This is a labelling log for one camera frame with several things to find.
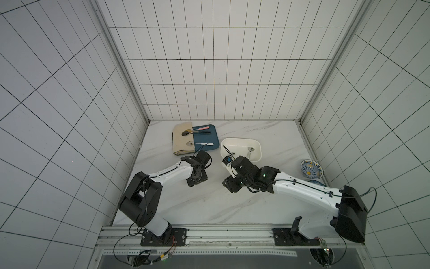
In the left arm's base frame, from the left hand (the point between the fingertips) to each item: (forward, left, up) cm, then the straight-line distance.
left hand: (197, 182), depth 88 cm
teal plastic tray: (+30, -3, 0) cm, 31 cm away
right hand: (-4, -13, +10) cm, 17 cm away
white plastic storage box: (+26, -21, -4) cm, 34 cm away
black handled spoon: (+37, +9, -1) cm, 38 cm away
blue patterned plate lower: (0, -63, +2) cm, 63 cm away
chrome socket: (+23, -32, -1) cm, 39 cm away
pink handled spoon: (+40, 0, -1) cm, 40 cm away
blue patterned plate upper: (+9, -66, -2) cm, 66 cm away
